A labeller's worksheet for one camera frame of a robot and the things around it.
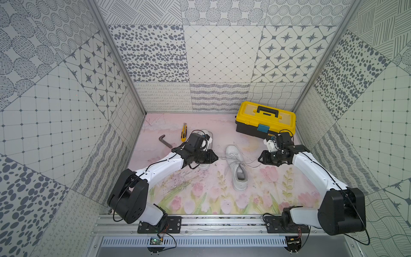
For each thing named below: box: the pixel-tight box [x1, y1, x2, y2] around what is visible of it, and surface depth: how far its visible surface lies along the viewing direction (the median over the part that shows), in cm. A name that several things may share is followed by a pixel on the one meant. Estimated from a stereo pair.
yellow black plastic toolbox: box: [234, 100, 297, 140], surface depth 100 cm
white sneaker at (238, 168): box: [225, 144, 248, 192], surface depth 86 cm
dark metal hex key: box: [158, 134, 173, 149], surface depth 107 cm
